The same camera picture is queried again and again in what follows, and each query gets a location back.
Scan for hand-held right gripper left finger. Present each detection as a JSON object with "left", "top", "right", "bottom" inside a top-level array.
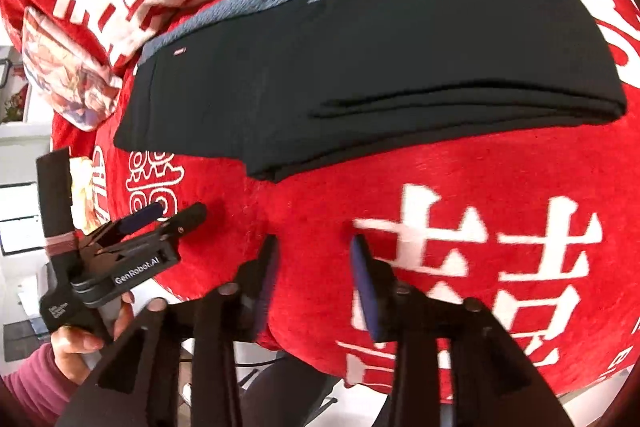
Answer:
[{"left": 55, "top": 234, "right": 281, "bottom": 427}]

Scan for picture print cushion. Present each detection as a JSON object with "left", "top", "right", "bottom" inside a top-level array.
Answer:
[{"left": 21, "top": 6, "right": 123, "bottom": 132}]

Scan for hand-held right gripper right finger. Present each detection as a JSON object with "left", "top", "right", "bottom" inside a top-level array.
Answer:
[{"left": 349, "top": 234, "right": 576, "bottom": 427}]

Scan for cream printed cloth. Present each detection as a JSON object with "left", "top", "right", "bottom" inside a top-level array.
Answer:
[{"left": 67, "top": 154, "right": 111, "bottom": 235}]

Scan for person's left forearm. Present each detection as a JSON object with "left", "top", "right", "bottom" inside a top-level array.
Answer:
[{"left": 0, "top": 342, "right": 78, "bottom": 427}]

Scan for person's left hand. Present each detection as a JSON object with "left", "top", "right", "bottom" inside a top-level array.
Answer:
[{"left": 50, "top": 291, "right": 136, "bottom": 385}]

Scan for red printed blanket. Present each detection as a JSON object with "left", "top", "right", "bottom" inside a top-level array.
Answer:
[{"left": 50, "top": 0, "right": 640, "bottom": 408}]

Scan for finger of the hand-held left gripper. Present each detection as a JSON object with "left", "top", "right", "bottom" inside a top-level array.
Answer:
[
  {"left": 97, "top": 202, "right": 208, "bottom": 258},
  {"left": 80, "top": 202, "right": 165, "bottom": 254}
]

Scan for black pants with blue trim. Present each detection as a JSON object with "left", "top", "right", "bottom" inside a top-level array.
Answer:
[{"left": 114, "top": 0, "right": 628, "bottom": 182}]

